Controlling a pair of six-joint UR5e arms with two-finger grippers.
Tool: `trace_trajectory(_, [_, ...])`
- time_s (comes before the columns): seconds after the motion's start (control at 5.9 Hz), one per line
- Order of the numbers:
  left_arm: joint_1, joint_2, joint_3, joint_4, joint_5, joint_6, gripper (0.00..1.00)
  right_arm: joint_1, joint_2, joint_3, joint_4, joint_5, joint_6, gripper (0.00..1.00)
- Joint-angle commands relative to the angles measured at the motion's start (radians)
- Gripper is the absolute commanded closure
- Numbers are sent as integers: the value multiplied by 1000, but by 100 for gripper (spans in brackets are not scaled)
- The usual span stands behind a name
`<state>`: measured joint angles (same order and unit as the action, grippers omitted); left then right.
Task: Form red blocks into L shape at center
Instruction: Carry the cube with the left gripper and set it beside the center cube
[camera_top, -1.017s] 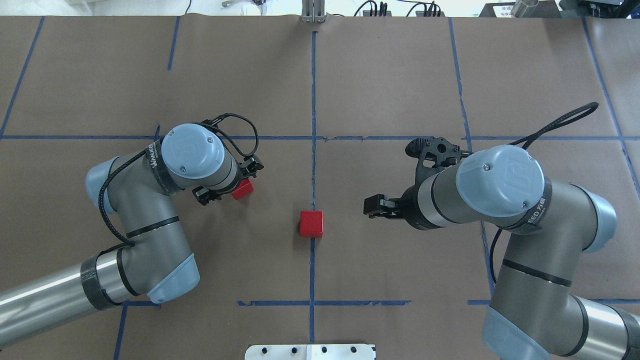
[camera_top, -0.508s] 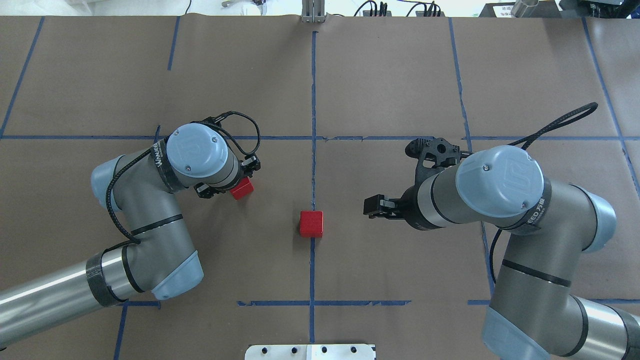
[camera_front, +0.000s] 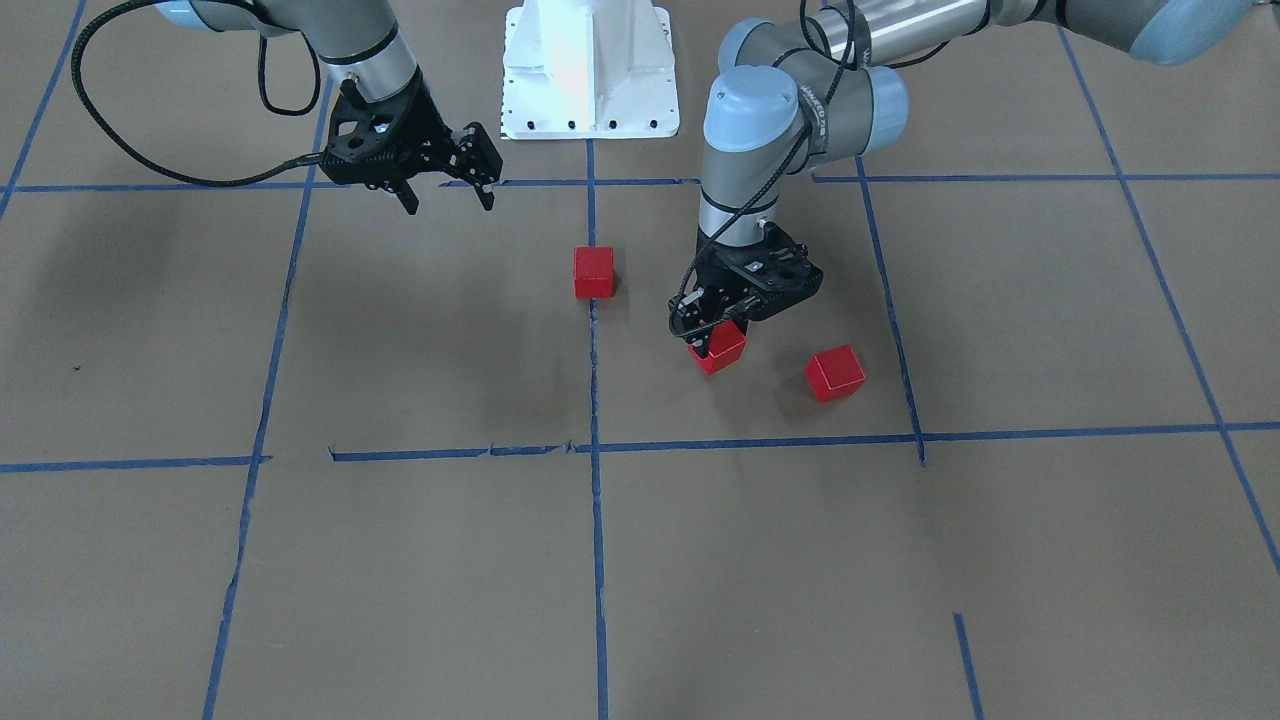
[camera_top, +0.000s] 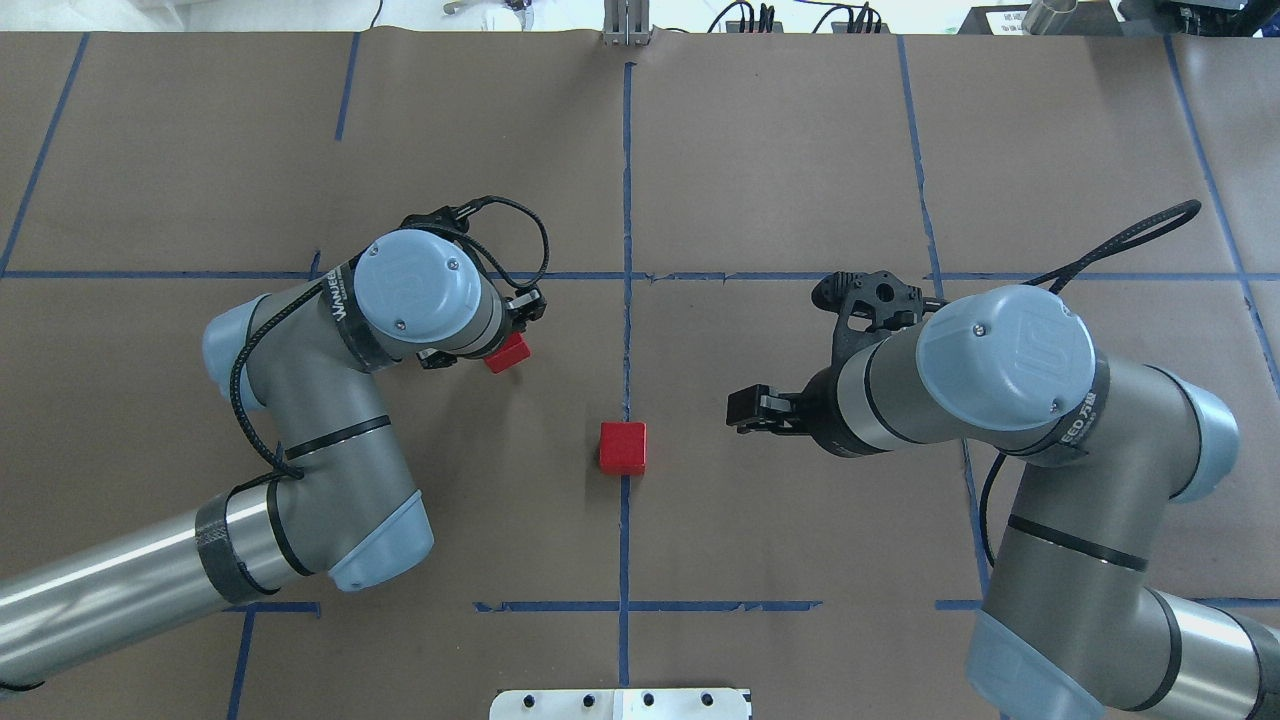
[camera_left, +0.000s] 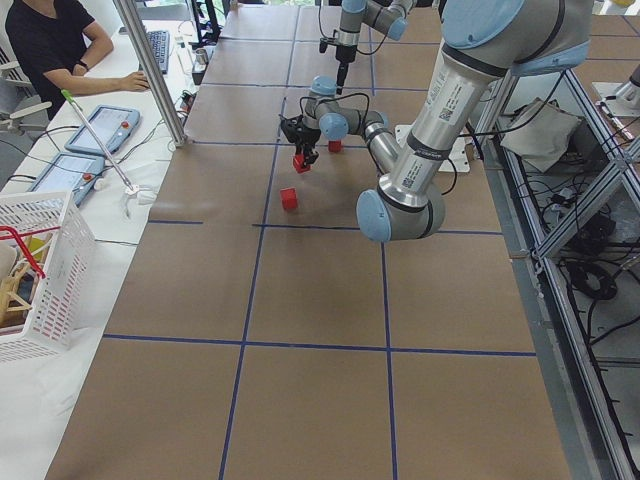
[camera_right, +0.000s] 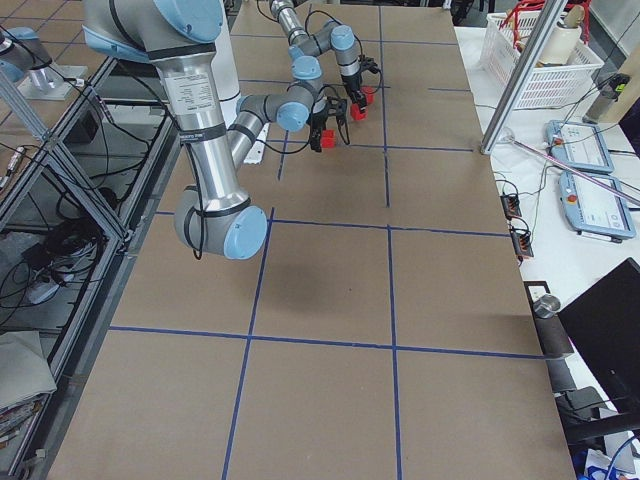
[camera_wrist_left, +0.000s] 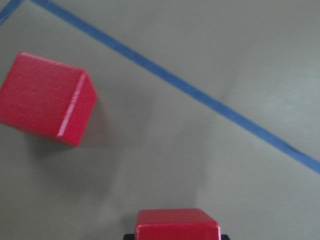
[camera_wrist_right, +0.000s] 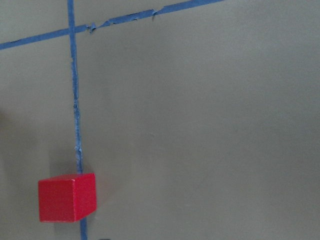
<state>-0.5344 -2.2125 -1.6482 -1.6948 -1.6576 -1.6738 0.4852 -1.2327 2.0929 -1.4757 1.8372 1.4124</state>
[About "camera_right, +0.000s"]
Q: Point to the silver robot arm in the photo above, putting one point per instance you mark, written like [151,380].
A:
[333,36]
[178,38]

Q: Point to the red block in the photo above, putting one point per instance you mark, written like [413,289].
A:
[369,94]
[358,113]
[327,139]

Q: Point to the white plastic basket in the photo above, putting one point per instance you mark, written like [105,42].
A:
[550,84]

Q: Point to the teach pendant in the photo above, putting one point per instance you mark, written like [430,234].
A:
[579,145]
[593,210]

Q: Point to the aluminium frame post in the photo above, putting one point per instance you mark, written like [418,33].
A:
[521,74]

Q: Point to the lower teach pendant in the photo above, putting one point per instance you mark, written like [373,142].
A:
[593,210]

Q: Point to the upper teach pendant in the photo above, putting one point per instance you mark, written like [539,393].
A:
[579,145]

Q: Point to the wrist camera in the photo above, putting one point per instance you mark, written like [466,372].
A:
[368,64]
[341,108]

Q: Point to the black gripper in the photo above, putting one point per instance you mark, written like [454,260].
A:
[351,84]
[318,121]

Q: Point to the black laptop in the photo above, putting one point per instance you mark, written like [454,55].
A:
[603,325]

